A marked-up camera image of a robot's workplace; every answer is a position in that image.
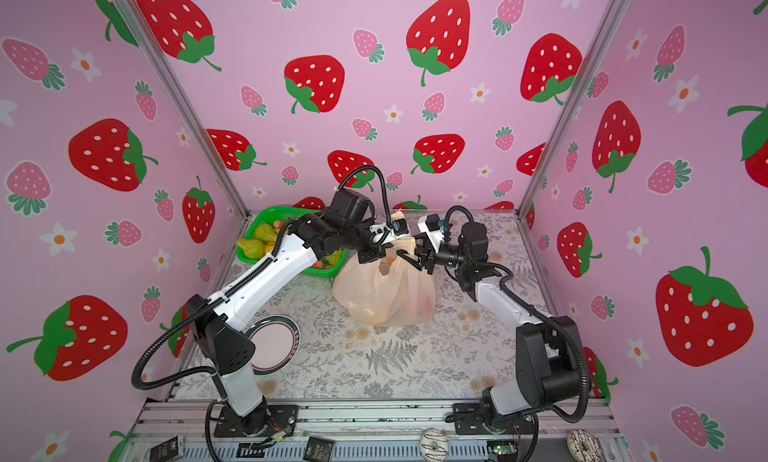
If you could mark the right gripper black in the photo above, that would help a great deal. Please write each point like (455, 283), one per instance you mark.
(427, 255)

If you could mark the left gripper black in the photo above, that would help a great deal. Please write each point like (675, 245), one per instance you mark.
(374, 253)

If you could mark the banana print plastic bag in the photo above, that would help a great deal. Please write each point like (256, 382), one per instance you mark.
(389, 291)

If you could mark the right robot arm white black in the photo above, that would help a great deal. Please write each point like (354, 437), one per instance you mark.
(551, 371)

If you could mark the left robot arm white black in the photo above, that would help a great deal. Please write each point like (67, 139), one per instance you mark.
(221, 321)

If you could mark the yellow green fake starfruit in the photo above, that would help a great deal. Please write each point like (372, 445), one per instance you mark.
(252, 249)

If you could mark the green plastic fruit basket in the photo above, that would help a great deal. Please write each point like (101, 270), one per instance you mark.
(328, 266)

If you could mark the round white plate dark rim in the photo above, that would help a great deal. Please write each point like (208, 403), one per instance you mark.
(277, 340)

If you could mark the white sprinkled donut centre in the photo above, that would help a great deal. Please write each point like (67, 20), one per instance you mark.
(434, 445)

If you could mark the white sprinkled donut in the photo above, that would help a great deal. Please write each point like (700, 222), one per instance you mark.
(434, 445)
(584, 447)

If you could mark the white sprinkled donut right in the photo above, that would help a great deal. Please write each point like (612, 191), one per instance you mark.
(584, 447)

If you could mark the black square tag centre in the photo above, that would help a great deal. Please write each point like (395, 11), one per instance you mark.
(318, 450)

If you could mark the black square tag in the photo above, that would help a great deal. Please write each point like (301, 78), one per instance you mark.
(318, 450)
(168, 451)

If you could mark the black square tag left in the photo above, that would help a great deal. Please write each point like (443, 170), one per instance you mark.
(168, 451)

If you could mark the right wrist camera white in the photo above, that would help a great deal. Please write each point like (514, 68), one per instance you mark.
(432, 228)

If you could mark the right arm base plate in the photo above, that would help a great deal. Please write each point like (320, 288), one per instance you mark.
(474, 419)

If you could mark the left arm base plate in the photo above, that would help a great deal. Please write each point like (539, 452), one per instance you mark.
(266, 421)

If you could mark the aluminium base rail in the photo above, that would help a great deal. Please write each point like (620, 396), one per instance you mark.
(352, 430)

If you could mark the aluminium frame post right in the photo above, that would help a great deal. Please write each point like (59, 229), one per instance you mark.
(613, 17)

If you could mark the aluminium frame post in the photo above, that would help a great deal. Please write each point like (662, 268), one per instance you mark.
(175, 92)
(613, 17)

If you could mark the aluminium frame post left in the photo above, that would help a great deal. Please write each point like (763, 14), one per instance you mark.
(175, 92)

